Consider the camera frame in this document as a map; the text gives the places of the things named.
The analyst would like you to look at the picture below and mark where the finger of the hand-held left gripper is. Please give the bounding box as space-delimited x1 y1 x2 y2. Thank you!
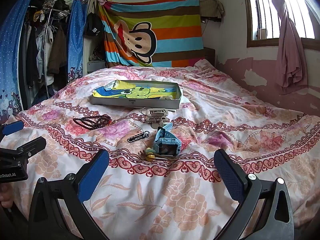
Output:
0 120 25 142
0 136 47 160

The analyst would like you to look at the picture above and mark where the olive cloth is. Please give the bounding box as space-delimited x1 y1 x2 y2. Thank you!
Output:
199 0 225 18

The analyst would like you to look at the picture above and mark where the row of hanging clothes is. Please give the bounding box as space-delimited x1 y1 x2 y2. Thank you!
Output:
19 0 73 101

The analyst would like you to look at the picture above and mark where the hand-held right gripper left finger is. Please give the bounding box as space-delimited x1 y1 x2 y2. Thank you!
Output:
28 149 110 240

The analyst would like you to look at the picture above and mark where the person's left hand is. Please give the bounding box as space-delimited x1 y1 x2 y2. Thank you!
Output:
0 183 13 208

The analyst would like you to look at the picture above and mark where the white bedside cabinet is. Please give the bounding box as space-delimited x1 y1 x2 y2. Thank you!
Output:
84 36 107 74

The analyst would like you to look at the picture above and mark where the barred window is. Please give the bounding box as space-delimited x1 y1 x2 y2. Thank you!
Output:
244 0 320 48

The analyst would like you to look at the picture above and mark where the blue wrist watch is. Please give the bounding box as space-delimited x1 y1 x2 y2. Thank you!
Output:
154 122 181 156

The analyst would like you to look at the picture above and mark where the blue dotted wardrobe curtain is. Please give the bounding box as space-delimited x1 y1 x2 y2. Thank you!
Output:
67 0 87 81
0 0 38 124

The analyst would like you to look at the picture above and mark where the brown wooden headboard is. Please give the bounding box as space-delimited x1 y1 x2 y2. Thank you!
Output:
204 47 216 66

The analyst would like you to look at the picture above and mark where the striped monkey blanket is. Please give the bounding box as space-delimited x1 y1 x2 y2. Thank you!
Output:
98 0 204 68

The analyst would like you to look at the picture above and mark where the dark red beaded necklace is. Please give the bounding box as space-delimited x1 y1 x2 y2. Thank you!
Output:
72 114 112 131

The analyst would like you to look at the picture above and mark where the black chain bracelet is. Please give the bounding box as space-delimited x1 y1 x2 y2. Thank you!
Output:
127 131 150 143

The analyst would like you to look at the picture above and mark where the cartoon frog printed cloth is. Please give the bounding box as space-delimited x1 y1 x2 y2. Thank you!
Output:
92 80 177 101

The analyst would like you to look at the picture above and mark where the beige metal clip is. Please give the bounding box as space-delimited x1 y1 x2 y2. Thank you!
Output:
144 107 168 126

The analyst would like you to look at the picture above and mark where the pink window curtain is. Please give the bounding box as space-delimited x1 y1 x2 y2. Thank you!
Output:
260 0 309 95

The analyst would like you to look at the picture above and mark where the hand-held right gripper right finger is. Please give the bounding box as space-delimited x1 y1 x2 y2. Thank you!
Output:
213 149 295 240

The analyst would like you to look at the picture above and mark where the grey shallow box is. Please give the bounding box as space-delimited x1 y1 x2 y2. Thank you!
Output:
89 79 182 109

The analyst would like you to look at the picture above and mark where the floral pink bedspread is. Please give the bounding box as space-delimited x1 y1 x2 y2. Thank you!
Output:
5 59 320 240

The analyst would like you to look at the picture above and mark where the black wall shelf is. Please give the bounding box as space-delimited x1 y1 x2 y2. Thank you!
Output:
200 16 222 23

